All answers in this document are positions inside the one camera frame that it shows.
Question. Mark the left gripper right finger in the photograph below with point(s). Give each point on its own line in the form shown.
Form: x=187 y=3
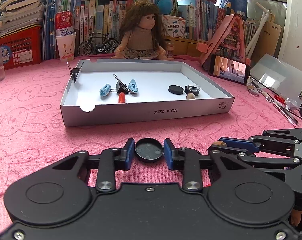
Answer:
x=191 y=162

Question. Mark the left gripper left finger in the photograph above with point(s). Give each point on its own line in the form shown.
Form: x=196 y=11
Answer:
x=73 y=172

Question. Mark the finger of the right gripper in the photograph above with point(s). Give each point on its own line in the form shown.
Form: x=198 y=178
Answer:
x=292 y=134
x=272 y=145

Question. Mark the black round lid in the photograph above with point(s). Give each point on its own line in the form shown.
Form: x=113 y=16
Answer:
x=148 y=150

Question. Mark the dark brown acorn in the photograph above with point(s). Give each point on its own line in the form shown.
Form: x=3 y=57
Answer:
x=220 y=143

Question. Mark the person's right hand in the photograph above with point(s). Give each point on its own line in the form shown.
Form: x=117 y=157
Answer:
x=295 y=217

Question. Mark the red small tube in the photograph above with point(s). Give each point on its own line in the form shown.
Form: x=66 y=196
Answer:
x=122 y=98

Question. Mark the blue clip left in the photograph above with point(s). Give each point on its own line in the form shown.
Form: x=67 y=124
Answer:
x=105 y=90

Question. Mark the blue clip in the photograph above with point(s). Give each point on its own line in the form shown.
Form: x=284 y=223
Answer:
x=105 y=90
x=132 y=87

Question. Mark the white cardboard box tray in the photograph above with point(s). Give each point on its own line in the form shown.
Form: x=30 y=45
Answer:
x=81 y=104

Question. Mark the clear plastic folder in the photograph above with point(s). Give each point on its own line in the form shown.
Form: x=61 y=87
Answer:
x=280 y=77

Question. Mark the light brown acorn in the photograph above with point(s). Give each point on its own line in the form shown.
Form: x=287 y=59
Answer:
x=190 y=96

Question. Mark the black binder clip in tray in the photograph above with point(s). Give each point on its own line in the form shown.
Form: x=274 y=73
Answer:
x=120 y=86

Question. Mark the blue clip right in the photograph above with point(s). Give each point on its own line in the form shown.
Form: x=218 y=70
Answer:
x=132 y=87

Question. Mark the smartphone playing video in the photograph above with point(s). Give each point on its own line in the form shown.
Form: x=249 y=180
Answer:
x=229 y=69

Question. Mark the black glass-top jar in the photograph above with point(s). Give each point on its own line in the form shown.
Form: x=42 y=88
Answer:
x=192 y=89

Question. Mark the pink bunny-print table cloth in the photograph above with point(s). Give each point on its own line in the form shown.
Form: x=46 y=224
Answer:
x=33 y=136

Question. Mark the black round disc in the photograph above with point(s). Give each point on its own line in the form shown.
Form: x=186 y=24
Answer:
x=174 y=89

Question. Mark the black binder clip on edge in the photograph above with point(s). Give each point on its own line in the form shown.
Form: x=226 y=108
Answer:
x=74 y=71

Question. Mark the pink triangular miniature house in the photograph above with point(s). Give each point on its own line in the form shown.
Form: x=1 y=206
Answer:
x=228 y=41

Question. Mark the miniature black bicycle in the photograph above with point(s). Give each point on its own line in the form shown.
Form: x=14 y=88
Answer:
x=97 y=45

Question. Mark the white cat paper cup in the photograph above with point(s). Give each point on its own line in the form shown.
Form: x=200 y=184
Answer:
x=66 y=47

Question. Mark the small brown-lid jar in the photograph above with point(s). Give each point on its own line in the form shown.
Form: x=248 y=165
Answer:
x=169 y=48

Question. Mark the long-haired doll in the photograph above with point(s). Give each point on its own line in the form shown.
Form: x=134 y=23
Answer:
x=141 y=34

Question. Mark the red plastic crate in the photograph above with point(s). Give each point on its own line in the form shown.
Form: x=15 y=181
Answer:
x=22 y=48

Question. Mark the coloured pencil box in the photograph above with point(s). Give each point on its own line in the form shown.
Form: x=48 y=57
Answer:
x=174 y=26

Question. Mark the red white beer can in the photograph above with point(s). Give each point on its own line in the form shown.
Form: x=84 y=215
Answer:
x=64 y=23

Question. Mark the stack of books on crate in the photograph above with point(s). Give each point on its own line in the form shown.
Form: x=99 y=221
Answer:
x=19 y=14

